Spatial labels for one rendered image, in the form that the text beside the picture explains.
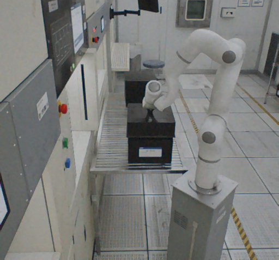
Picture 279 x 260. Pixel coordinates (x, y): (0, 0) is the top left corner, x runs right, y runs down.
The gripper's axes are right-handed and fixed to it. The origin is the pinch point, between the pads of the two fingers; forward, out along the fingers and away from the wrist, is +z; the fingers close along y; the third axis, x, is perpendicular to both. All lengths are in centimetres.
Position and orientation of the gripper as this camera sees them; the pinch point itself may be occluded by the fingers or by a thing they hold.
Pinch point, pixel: (150, 109)
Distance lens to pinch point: 172.5
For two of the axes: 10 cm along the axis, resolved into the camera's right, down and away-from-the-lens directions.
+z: -0.2, 3.1, 9.5
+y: -10.0, 0.0, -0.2
